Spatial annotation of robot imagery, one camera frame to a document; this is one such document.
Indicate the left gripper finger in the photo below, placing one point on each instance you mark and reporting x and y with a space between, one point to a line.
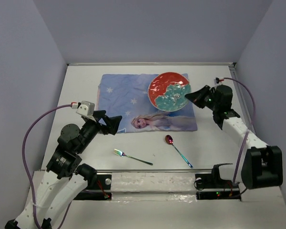
98 116
111 125

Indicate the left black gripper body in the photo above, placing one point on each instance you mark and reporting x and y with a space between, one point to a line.
90 129

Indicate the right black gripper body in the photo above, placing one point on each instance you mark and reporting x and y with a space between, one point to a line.
210 100

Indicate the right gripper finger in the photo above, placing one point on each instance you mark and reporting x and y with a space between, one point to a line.
199 95
199 102

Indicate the blue princess print cloth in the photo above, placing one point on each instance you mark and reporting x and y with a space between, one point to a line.
126 95

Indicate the red and blue plate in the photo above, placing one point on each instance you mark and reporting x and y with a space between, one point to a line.
166 92

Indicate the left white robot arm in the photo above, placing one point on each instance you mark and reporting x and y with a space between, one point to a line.
65 176

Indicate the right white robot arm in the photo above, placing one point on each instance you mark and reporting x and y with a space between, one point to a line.
258 165

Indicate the iridescent fork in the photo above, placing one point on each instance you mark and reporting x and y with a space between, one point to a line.
122 154

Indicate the iridescent spoon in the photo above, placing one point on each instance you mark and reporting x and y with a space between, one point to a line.
169 140

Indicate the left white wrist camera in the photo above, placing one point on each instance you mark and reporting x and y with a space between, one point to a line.
84 108

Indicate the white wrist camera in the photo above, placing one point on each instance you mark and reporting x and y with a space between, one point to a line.
218 81
84 108

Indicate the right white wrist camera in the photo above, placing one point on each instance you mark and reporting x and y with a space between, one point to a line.
218 81

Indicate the silver front table rail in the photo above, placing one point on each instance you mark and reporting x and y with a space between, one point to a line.
208 170

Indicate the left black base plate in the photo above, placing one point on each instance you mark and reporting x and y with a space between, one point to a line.
100 190

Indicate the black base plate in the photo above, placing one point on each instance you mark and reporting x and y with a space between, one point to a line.
100 190
208 188

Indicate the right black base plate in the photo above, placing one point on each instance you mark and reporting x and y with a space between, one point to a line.
208 188

